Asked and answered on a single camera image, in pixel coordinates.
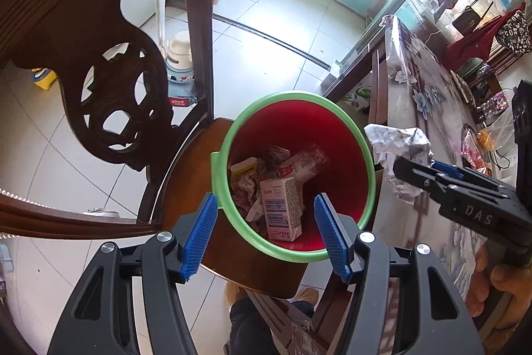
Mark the red cloth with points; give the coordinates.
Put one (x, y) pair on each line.
(478, 43)

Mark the white electric kettle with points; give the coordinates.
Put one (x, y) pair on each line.
(179, 45)

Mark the plastic bag with orange snacks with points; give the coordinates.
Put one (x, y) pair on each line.
(484, 139)

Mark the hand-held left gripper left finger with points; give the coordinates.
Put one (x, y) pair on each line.
(201, 238)

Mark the blue white container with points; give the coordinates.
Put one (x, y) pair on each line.
(181, 78)

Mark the tan shoe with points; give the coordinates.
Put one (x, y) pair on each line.
(307, 294)
(235, 293)

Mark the black white patterned bag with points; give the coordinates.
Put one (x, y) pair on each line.
(515, 30)

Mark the red bin with green rim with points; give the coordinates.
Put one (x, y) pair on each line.
(291, 122)

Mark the black handbag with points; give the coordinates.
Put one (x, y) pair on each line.
(467, 17)

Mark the printed paper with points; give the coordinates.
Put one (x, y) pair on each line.
(395, 143)

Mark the green printed bag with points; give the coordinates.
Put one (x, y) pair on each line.
(359, 95)

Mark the yellow medicine box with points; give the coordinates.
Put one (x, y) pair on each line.
(244, 168)

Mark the crumpled pink wrapper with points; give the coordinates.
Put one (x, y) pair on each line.
(246, 193)

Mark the person's dark trousers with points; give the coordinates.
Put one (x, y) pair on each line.
(249, 328)

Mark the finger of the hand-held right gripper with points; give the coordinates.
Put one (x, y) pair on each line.
(419, 177)
(449, 170)

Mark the yellow slipper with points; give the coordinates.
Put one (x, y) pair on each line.
(43, 78)

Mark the pink carton box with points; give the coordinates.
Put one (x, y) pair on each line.
(280, 209)

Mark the table with floral cloth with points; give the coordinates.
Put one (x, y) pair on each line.
(424, 89)

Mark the person's right hand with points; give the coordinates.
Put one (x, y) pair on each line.
(498, 282)

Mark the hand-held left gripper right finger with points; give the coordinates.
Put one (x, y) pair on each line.
(330, 238)

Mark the carved wooden chair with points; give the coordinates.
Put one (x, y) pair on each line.
(83, 47)

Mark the red white snack wrapper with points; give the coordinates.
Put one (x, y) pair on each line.
(300, 163)

